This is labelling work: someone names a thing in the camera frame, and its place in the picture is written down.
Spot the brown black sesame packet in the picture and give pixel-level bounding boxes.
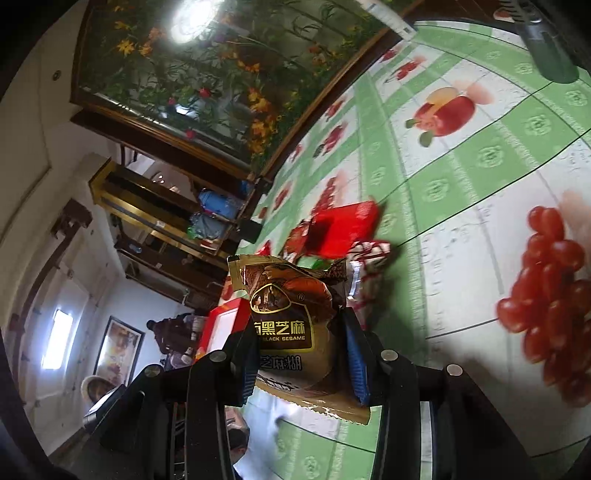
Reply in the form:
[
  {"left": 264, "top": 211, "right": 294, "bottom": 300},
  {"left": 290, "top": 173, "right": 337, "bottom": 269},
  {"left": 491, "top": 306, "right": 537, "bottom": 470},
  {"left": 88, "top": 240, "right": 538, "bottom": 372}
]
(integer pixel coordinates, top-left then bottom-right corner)
[{"left": 228, "top": 255, "right": 370, "bottom": 425}]

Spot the red rimmed white tray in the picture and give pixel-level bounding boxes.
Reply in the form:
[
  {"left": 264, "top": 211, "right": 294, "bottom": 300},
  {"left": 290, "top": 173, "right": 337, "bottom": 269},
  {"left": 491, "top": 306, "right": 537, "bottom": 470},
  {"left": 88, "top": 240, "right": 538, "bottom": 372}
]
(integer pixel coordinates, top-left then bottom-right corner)
[{"left": 194, "top": 298, "right": 250, "bottom": 361}]

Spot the red white snack packet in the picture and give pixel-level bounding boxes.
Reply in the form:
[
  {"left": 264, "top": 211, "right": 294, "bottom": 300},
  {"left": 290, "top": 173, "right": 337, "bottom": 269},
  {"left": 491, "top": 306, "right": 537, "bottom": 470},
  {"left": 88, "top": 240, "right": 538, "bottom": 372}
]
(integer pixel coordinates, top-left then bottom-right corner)
[{"left": 346, "top": 240, "right": 391, "bottom": 323}]

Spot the wooden shelf cabinet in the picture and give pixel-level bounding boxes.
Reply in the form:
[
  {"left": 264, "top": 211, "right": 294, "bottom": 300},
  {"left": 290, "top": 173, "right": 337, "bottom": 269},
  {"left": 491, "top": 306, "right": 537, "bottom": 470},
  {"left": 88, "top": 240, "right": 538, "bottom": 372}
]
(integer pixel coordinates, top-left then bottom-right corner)
[{"left": 89, "top": 159, "right": 254, "bottom": 309}]

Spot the small black box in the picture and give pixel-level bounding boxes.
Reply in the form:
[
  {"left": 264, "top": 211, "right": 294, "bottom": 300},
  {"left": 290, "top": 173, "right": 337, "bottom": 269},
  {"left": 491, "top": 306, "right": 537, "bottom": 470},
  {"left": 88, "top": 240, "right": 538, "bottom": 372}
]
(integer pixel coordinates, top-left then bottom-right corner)
[{"left": 236, "top": 219, "right": 263, "bottom": 244}]

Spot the red patterned snack packet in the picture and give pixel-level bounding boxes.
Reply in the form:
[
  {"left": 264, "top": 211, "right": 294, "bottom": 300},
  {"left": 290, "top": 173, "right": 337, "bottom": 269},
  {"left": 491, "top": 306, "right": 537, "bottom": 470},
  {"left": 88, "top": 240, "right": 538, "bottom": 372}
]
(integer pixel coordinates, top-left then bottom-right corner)
[{"left": 280, "top": 220, "right": 311, "bottom": 264}]

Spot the blue bag on shelf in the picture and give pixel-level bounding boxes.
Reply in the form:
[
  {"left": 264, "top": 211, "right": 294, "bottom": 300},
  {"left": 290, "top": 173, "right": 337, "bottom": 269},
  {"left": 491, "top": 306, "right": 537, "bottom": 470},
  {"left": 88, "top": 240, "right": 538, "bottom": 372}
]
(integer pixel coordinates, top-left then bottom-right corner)
[{"left": 198, "top": 189, "right": 243, "bottom": 220}]

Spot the green fruit-print tablecloth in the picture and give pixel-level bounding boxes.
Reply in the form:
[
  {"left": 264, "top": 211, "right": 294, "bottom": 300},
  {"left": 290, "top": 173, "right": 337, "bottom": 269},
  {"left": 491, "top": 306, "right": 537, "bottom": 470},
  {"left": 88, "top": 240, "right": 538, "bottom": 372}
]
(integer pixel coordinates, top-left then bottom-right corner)
[{"left": 238, "top": 20, "right": 590, "bottom": 479}]

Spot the grey metal flashlight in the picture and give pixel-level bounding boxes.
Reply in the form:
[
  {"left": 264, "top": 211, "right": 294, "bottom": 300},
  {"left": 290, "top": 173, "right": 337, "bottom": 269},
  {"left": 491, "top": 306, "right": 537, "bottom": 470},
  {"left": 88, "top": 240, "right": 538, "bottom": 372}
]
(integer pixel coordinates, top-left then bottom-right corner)
[{"left": 500, "top": 0, "right": 579, "bottom": 84}]

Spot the white spray bottle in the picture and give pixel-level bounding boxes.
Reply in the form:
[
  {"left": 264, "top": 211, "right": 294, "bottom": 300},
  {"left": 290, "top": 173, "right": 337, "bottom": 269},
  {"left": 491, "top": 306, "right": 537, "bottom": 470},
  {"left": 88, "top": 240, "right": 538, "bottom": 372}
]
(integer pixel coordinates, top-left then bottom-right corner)
[{"left": 358, "top": 0, "right": 417, "bottom": 41}]

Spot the framed wall picture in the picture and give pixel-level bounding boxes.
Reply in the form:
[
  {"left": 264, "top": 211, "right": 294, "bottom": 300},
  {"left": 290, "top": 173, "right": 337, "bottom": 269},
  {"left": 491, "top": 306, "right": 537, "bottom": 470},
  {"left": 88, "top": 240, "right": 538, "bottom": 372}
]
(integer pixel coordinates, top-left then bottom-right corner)
[{"left": 93, "top": 316, "right": 144, "bottom": 387}]

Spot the flower painting wooden frame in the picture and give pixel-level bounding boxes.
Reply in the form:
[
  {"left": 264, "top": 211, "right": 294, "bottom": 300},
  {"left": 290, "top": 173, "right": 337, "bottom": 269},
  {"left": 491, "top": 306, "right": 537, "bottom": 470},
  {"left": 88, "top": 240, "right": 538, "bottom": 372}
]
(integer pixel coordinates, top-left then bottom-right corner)
[{"left": 71, "top": 1, "right": 401, "bottom": 177}]

